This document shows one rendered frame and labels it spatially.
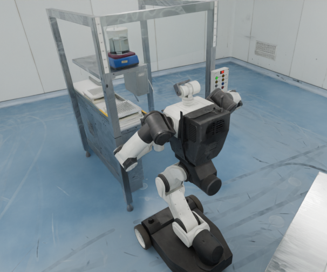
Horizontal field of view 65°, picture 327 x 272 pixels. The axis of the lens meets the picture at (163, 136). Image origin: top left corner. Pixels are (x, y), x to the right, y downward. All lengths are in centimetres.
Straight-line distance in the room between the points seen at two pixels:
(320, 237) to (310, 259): 13
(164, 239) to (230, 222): 64
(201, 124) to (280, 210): 160
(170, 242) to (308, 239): 105
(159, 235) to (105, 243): 50
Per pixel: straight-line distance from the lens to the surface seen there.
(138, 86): 202
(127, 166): 136
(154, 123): 123
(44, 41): 526
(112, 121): 193
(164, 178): 183
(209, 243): 183
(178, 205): 193
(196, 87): 135
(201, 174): 145
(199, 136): 122
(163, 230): 213
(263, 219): 250
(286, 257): 123
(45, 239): 257
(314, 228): 136
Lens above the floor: 183
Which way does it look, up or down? 31 degrees down
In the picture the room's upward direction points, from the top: 4 degrees counter-clockwise
